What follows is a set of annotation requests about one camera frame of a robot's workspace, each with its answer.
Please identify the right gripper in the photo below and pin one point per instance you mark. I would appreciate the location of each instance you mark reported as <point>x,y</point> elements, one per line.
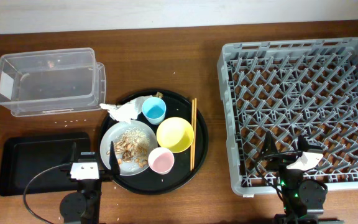
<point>281,161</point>

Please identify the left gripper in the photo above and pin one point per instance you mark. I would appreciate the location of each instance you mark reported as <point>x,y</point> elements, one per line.
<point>114,169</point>

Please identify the grey plate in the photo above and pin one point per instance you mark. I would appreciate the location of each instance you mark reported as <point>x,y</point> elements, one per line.
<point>113,133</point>

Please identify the white napkin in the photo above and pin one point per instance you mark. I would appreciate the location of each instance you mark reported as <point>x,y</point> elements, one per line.
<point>128,111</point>

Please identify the pink cup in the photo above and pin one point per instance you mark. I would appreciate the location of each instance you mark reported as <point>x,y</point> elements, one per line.
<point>161,160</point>

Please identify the blue cup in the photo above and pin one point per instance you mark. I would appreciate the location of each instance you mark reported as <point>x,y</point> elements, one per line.
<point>154,109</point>

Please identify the yellow bowl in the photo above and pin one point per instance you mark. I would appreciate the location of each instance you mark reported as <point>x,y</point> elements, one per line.
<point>174,134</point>

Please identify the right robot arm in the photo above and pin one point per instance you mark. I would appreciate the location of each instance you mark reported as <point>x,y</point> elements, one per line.
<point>302,198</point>

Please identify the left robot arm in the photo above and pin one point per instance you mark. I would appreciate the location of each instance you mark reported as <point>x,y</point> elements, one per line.
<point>83,206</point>

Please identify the grey dishwasher rack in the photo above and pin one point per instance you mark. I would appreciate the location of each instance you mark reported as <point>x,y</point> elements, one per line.
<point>291,88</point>

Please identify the clear plastic waste bin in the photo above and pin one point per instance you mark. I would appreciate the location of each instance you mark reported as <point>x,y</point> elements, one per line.
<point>52,82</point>

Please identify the food scraps pile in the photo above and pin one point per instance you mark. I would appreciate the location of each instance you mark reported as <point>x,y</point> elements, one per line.
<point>132,146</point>

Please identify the round black serving tray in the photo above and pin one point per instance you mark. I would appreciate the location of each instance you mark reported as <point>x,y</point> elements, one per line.
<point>149,182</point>

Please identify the black rectangular tray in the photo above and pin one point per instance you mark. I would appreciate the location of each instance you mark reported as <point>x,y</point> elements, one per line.
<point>25,157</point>

